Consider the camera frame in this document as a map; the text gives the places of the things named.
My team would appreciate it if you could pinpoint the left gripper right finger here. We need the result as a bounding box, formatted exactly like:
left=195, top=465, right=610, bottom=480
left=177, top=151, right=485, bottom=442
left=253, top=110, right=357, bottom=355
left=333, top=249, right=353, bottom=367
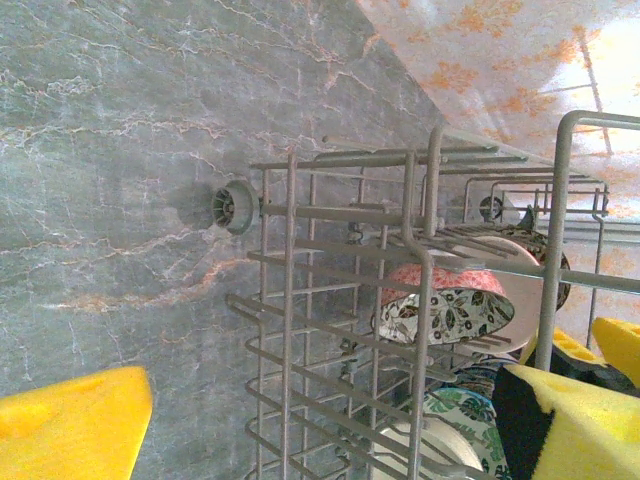
left=493, top=363, right=640, bottom=480

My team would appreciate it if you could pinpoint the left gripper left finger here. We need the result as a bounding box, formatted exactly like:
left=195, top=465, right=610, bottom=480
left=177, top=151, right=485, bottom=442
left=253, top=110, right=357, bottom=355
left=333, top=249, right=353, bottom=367
left=0, top=366, right=154, bottom=480

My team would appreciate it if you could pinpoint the cream ceramic bowl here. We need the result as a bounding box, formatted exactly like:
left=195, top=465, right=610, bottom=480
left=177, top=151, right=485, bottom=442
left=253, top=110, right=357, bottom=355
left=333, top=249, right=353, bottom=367
left=372, top=417, right=485, bottom=480
left=439, top=234, right=546, bottom=351

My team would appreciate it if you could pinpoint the blue white patterned bowl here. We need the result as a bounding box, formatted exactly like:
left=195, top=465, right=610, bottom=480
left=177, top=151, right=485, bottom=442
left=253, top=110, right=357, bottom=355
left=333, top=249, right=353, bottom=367
left=439, top=363, right=501, bottom=396

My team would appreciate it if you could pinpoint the brown lattice patterned bowl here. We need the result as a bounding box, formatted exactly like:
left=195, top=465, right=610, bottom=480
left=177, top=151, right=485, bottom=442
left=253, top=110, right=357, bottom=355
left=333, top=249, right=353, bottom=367
left=502, top=224, right=572, bottom=307

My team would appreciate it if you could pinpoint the red bowl floral interior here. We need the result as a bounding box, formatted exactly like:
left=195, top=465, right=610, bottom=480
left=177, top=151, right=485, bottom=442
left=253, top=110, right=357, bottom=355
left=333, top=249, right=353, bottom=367
left=372, top=263, right=516, bottom=347

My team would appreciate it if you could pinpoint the green leaf patterned bowl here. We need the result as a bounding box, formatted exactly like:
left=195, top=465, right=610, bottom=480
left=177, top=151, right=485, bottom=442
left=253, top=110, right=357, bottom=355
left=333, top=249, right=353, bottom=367
left=424, top=387, right=511, bottom=480

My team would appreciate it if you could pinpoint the grey wire dish rack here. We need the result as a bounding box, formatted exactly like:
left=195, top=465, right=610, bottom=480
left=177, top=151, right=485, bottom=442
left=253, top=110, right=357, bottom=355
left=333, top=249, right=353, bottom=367
left=209, top=110, right=640, bottom=480

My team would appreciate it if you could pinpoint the aluminium side rail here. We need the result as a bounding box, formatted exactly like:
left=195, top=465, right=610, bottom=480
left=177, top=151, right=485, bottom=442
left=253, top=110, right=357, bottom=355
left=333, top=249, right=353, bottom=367
left=559, top=208, right=640, bottom=241

